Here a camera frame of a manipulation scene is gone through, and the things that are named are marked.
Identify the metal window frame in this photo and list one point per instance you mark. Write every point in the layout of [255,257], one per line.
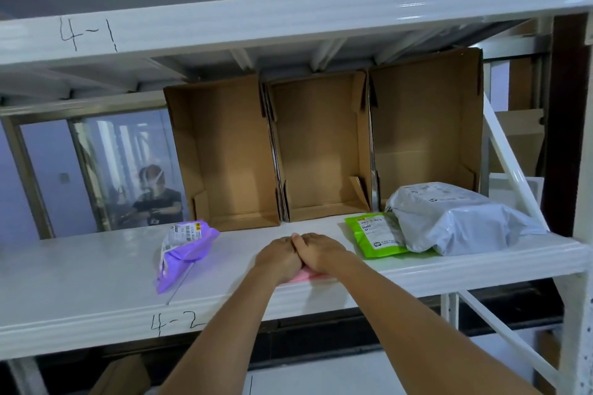
[28,168]

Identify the person's left forearm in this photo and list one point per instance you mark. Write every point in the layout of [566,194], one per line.
[222,339]

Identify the flat brown cardboard piece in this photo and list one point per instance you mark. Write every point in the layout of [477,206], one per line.
[121,376]

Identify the pink mailer bag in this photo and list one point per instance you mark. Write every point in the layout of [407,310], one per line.
[302,277]

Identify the brown cardboard carton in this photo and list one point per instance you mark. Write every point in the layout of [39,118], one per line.
[526,140]

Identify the person's left hand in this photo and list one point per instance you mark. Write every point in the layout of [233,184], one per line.
[277,261]

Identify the person's right forearm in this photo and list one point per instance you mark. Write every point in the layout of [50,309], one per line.
[407,330]

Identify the grey mailer bag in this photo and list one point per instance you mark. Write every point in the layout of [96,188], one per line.
[458,219]

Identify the purple mailer bag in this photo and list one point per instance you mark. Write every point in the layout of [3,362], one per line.
[185,251]

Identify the green mailer bag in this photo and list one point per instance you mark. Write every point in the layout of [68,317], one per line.
[377,235]

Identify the white metal shelving rack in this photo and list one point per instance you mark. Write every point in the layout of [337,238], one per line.
[278,19]

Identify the person's left fingers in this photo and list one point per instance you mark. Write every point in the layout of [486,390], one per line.
[291,245]

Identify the person's right fingers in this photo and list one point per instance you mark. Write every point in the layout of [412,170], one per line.
[309,239]

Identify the person's right hand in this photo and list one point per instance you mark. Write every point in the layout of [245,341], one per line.
[322,255]

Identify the open brown cardboard box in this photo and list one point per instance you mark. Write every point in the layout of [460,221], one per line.
[227,154]
[426,126]
[322,144]

